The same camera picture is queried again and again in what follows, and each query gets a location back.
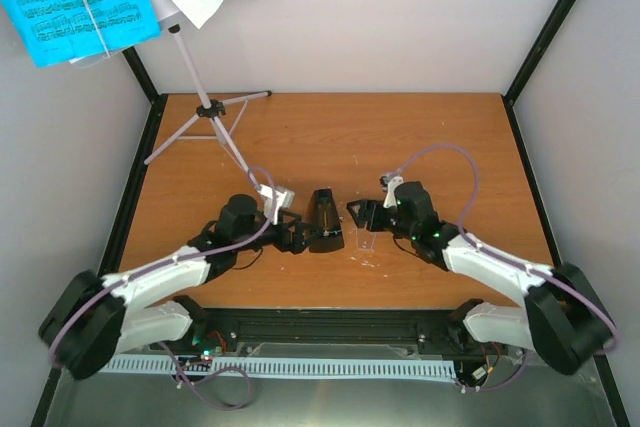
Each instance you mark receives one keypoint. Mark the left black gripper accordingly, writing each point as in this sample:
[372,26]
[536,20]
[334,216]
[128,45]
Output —
[295,246]

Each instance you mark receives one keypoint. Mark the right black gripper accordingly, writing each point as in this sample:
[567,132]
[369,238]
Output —
[374,208]

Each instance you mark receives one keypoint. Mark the black metronome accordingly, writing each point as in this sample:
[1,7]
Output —
[322,215]

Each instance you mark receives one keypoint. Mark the clear plastic metronome cover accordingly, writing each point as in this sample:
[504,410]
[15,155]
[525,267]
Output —
[365,240]

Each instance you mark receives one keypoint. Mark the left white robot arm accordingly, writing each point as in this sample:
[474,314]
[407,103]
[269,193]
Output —
[96,318]

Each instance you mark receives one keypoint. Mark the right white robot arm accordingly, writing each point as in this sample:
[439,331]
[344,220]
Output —
[555,312]

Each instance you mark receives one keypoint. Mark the green led circuit board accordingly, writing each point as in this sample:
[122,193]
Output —
[213,344]

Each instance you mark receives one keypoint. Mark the blue sheet music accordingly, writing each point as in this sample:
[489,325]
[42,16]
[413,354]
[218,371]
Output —
[56,31]

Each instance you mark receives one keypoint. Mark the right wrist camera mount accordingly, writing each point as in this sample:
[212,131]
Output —
[389,183]

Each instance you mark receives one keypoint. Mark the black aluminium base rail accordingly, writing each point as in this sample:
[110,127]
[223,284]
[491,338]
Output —
[431,332]

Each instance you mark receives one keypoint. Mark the light blue cable duct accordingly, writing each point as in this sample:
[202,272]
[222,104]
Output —
[321,369]

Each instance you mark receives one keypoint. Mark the black frame post left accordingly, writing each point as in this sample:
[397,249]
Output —
[157,101]

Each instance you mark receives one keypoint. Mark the black frame post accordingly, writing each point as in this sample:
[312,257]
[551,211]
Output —
[157,101]
[543,41]

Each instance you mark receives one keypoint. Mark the black frame post right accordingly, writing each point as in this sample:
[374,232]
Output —
[543,41]

